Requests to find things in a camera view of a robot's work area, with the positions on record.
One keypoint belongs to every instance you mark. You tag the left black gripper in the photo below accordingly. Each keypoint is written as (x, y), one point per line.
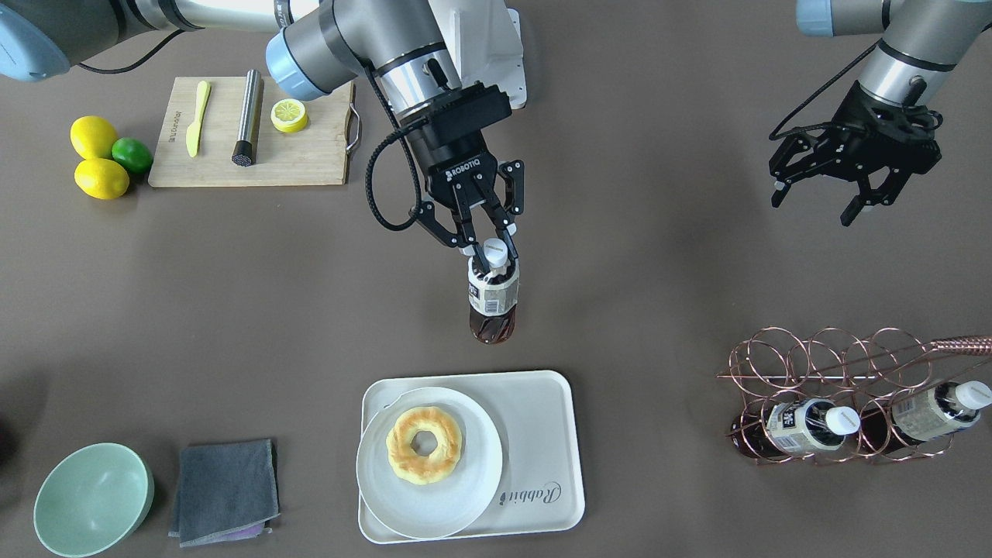
(855, 113)

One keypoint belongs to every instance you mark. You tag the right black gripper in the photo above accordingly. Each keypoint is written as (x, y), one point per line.
(457, 165)

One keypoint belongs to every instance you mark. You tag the tea bottle white cap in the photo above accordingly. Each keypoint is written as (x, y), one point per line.
(493, 295)

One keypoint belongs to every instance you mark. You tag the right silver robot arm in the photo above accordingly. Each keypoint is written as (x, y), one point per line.
(442, 70)

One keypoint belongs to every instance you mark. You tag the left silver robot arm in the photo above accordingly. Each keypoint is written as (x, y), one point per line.
(920, 43)

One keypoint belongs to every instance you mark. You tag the cream serving tray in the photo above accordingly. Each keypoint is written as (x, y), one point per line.
(541, 487)

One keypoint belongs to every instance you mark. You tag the tea bottle in rack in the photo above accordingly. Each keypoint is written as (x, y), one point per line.
(799, 428)
(946, 409)

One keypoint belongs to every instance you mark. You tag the wooden cutting board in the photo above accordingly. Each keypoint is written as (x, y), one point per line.
(315, 156)

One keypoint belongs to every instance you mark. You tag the half lemon slice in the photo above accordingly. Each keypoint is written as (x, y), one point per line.
(289, 115)

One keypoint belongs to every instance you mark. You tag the metal muddler black tip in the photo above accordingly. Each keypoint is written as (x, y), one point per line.
(244, 152)

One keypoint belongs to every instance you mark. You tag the yellow plastic knife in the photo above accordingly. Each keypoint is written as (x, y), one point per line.
(193, 133)

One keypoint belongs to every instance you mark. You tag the white round plate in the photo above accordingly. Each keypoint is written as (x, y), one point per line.
(433, 510)

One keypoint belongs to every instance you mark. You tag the green lime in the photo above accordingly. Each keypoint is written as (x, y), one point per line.
(132, 155)

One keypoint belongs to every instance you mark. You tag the yellow lemon near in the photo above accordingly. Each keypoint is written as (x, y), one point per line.
(101, 178)

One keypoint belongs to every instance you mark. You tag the yellow lemon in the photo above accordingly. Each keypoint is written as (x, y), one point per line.
(93, 137)
(101, 178)

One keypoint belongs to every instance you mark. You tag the yellow lemon far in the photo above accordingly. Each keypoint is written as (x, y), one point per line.
(93, 137)

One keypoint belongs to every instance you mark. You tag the grey folded cloth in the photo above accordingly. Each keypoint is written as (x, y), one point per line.
(225, 492)

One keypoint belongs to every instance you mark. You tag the green ceramic bowl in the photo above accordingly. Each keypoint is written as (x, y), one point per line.
(92, 500)

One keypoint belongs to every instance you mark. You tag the copper wire bottle rack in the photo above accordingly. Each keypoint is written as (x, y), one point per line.
(867, 374)

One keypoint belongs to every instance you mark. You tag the yellow ring donut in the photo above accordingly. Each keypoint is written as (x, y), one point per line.
(413, 467)

